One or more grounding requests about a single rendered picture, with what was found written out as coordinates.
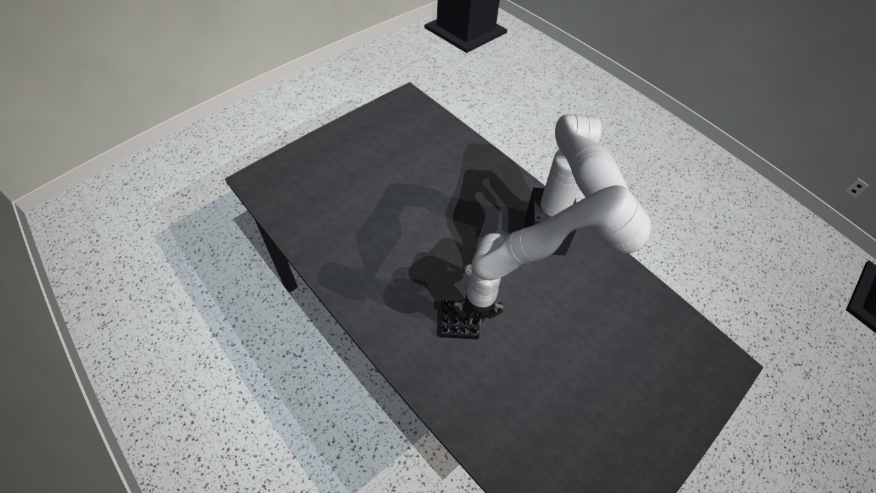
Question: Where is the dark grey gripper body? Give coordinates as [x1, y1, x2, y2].
[463, 294, 495, 313]

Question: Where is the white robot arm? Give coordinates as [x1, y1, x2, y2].
[465, 114, 651, 307]

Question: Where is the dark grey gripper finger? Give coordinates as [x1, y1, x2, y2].
[454, 300, 476, 325]
[478, 302, 503, 325]

